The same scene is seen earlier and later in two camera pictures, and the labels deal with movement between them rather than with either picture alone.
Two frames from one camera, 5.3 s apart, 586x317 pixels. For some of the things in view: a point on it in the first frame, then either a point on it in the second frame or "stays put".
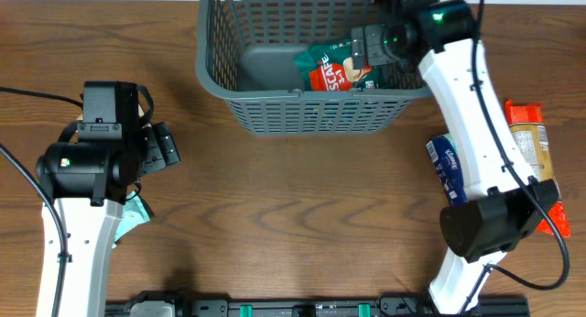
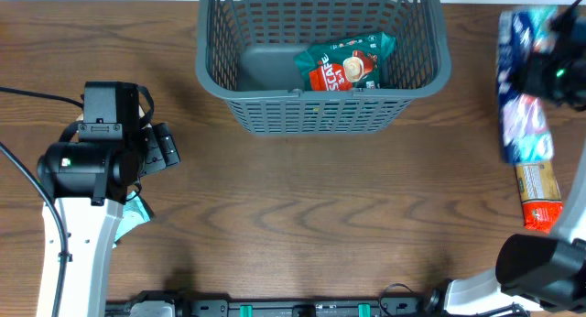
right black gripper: (366, 54) -> (540, 77)
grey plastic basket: (246, 41) stays put
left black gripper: (162, 147) stays put
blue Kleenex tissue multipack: (445, 155) -> (526, 133)
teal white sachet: (134, 214) stays put
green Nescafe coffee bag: (331, 66) stays put
